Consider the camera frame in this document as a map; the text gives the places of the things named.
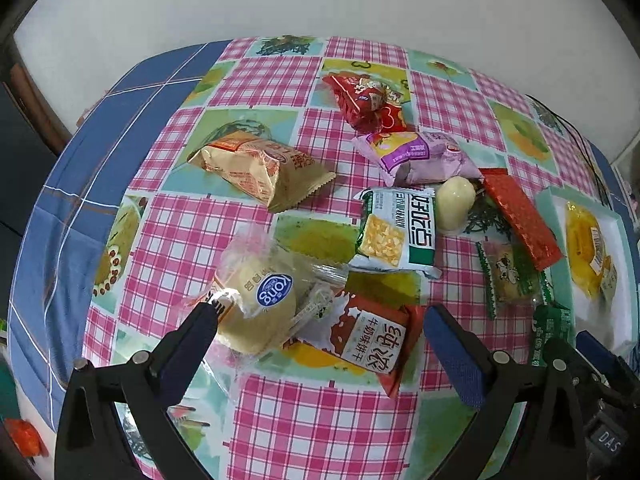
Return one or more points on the red white biscuit packet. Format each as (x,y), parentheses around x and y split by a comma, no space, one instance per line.
(365,340)

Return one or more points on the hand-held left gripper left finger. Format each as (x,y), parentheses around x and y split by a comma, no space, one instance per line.
(192,350)

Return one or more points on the small dark green packet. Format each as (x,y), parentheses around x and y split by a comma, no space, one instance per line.
(555,325)

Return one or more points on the green white cracker packet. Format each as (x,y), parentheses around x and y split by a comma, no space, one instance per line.
(395,230)

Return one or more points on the purple pink snack packet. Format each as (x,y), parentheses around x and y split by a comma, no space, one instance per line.
(415,157)

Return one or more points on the tan orange snack packet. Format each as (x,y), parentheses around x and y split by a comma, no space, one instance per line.
(250,165)

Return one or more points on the orange crumpled object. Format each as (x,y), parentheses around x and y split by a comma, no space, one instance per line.
(25,437)

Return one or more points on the clear-wrapped yellow cake packet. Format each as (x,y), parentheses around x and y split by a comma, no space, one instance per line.
(585,245)

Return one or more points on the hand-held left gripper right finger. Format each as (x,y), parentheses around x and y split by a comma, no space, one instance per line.
(450,345)

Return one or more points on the red crinkled snack packet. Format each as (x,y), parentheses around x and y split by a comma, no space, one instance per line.
(355,97)

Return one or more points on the blue lined bed sheet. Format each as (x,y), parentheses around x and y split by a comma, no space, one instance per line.
(75,185)

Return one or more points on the brown wooden rail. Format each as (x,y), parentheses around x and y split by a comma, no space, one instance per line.
(35,105)

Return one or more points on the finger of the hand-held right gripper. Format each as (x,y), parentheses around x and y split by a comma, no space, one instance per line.
(600,349)

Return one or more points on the clear-wrapped pale round cake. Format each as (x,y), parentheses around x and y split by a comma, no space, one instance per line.
(260,310)

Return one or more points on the white box with mint rim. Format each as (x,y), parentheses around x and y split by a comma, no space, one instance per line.
(555,220)

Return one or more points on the white wooden shelf unit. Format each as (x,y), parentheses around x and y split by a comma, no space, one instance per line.
(625,165)

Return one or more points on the pale egg-shaped wrapped snack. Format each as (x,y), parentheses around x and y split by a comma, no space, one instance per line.
(452,205)

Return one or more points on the clear green-edged cookie packet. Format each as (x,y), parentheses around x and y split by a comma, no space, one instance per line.
(507,272)

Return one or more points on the pink checkered fruit tablecloth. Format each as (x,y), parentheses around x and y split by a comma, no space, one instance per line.
(320,430)

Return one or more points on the flat red foil packet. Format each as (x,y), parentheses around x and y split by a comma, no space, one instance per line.
(520,220)

